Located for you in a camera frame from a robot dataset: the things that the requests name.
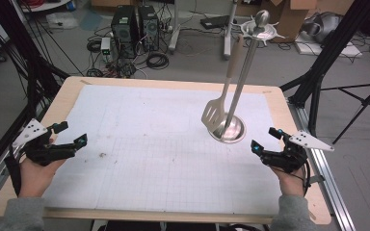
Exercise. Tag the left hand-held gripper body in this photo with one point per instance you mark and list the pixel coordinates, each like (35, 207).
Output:
(49, 152)

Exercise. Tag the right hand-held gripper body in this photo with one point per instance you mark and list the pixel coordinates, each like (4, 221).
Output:
(285, 157)

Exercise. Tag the silver metal utensil stand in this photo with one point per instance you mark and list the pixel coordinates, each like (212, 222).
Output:
(234, 130)

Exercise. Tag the beige slotted spatula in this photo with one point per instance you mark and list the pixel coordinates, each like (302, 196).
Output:
(214, 113)

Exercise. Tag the person's right hand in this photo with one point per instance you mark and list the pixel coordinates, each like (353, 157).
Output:
(290, 184)

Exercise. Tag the person's left hand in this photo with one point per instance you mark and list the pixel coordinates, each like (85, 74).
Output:
(35, 179)

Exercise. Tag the white grid mat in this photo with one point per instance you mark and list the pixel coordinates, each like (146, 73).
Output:
(147, 173)

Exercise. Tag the small white electronic box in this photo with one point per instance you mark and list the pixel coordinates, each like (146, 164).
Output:
(106, 45)

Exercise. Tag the black tripod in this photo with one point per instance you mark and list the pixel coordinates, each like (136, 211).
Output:
(366, 99)

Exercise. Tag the white stand leg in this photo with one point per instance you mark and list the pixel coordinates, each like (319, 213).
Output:
(228, 48)
(174, 35)

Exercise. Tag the clear plastic bag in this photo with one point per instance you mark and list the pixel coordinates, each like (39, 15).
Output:
(61, 20)

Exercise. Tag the flat white board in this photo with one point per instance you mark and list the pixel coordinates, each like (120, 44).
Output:
(343, 49)

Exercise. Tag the brown cardboard box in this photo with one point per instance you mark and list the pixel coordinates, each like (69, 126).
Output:
(294, 19)

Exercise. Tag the grey rounded device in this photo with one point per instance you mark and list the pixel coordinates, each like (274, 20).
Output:
(322, 27)

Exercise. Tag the black computer tower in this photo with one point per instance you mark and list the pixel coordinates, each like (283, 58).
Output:
(148, 27)
(124, 30)

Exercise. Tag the flat black box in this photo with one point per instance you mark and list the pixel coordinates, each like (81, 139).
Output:
(216, 21)

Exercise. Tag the black frame strut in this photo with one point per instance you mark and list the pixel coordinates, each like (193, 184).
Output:
(330, 48)
(19, 41)

